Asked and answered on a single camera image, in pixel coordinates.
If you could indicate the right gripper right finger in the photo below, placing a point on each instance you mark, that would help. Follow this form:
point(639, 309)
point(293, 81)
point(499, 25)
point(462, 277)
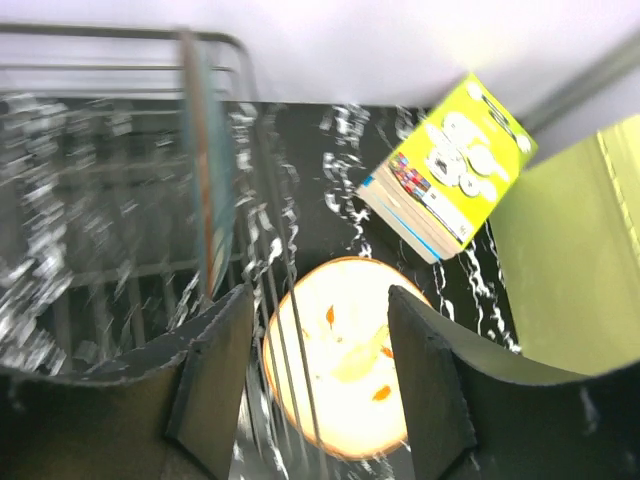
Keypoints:
point(475, 410)

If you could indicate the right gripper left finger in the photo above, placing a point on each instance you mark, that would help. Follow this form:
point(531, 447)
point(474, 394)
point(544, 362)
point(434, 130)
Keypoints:
point(165, 410)

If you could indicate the cream bird plate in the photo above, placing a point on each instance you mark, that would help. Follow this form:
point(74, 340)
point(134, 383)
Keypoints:
point(329, 360)

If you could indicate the dark teal plate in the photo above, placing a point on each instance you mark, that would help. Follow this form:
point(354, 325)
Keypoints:
point(208, 143)

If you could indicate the black marble pattern mat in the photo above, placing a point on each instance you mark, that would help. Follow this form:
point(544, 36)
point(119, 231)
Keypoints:
point(350, 200)

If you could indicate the light green box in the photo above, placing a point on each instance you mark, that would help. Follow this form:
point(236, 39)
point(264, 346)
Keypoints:
point(567, 236)

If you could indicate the green cover book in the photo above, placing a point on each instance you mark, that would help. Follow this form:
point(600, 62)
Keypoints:
point(438, 186)

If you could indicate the wire dish rack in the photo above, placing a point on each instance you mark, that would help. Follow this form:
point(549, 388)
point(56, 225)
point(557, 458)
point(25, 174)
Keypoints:
point(94, 62)

